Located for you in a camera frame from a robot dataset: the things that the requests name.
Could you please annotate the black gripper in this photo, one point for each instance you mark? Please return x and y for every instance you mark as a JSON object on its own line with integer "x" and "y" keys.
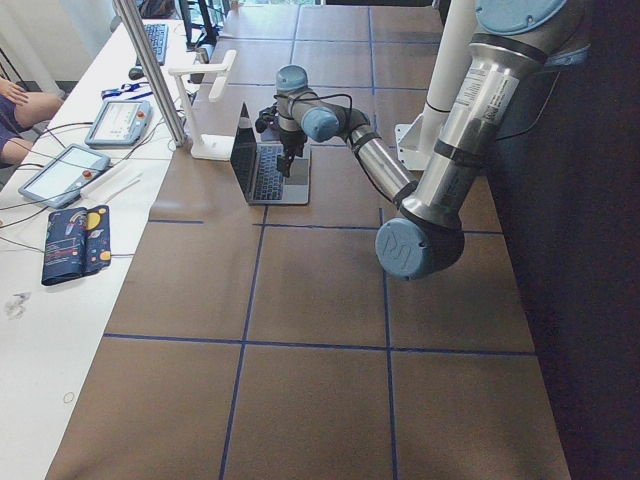
{"x": 290, "y": 140}

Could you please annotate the grey laptop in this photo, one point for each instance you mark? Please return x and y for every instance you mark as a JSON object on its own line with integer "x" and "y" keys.
{"x": 256, "y": 169}

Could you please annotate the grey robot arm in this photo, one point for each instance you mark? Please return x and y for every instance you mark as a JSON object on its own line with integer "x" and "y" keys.
{"x": 487, "y": 49}

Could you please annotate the black desk mouse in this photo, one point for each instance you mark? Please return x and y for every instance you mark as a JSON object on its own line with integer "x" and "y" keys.
{"x": 136, "y": 73}

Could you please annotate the silver metal cylinder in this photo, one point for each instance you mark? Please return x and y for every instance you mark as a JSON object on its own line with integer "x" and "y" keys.
{"x": 203, "y": 53}

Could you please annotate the far teach pendant tablet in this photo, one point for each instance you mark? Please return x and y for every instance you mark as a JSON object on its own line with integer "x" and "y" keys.
{"x": 119, "y": 123}

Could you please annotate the teach pendant tablet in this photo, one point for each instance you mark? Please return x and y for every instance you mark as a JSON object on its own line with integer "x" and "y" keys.
{"x": 60, "y": 182}
{"x": 119, "y": 123}

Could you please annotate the black keyboard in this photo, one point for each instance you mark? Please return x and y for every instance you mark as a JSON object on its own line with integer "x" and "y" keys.
{"x": 157, "y": 35}

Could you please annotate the navy space print pouch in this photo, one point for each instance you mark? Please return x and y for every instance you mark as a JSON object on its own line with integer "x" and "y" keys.
{"x": 77, "y": 244}

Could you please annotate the near teach pendant tablet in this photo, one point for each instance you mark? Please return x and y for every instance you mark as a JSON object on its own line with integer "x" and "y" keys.
{"x": 60, "y": 182}

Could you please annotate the seated person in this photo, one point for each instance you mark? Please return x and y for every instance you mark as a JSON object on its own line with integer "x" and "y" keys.
{"x": 20, "y": 111}

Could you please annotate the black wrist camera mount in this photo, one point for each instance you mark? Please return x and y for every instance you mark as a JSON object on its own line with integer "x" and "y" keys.
{"x": 267, "y": 120}

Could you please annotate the aluminium frame post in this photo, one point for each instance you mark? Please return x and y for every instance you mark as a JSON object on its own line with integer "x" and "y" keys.
{"x": 130, "y": 17}

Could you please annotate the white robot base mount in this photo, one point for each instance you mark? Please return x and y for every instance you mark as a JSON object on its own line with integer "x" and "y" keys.
{"x": 415, "y": 141}

